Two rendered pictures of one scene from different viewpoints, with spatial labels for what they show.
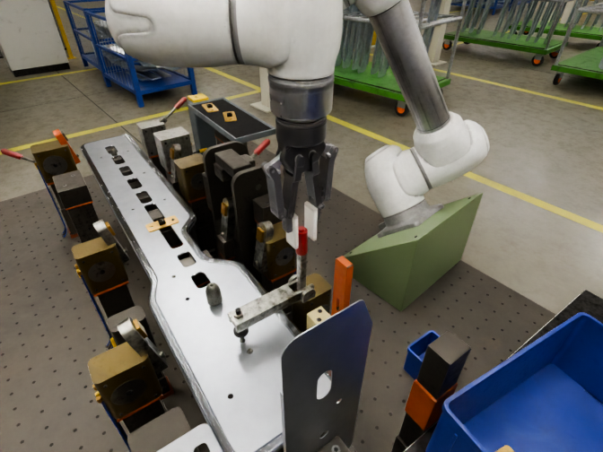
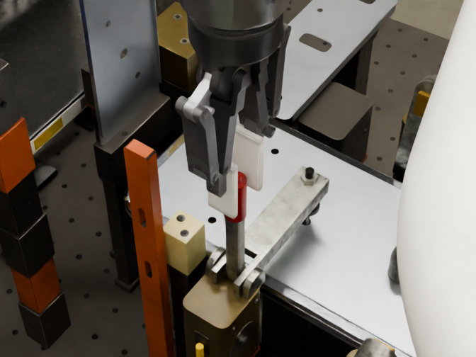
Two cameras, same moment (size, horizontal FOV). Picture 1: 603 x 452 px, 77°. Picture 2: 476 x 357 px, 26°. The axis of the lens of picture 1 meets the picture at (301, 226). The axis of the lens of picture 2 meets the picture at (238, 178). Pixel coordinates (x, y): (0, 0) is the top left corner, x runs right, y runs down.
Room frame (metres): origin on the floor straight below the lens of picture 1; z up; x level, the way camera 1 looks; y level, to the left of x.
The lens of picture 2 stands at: (1.12, -0.21, 1.93)
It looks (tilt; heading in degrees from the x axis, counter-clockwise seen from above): 49 degrees down; 160
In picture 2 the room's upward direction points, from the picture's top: straight up
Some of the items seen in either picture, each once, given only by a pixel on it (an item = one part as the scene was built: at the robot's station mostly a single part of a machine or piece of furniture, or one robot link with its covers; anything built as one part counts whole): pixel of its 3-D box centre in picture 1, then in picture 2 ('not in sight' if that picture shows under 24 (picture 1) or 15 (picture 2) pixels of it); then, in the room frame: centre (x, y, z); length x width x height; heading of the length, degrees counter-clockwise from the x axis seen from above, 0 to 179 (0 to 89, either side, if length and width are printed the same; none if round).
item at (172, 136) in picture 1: (186, 185); not in sight; (1.21, 0.43, 0.90); 0.13 x 0.08 x 0.41; 125
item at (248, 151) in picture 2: (292, 229); (248, 159); (0.52, 0.02, 1.22); 0.03 x 0.01 x 0.07; 35
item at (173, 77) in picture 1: (142, 53); not in sight; (5.36, 2.11, 0.47); 1.20 x 0.80 x 0.95; 42
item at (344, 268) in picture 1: (336, 352); (155, 296); (0.46, -0.07, 0.95); 0.03 x 0.01 x 0.50; 35
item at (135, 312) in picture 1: (137, 362); not in sight; (0.51, 0.38, 0.84); 0.10 x 0.05 x 0.29; 125
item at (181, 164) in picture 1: (204, 210); not in sight; (1.07, 0.33, 0.89); 0.12 x 0.08 x 0.38; 125
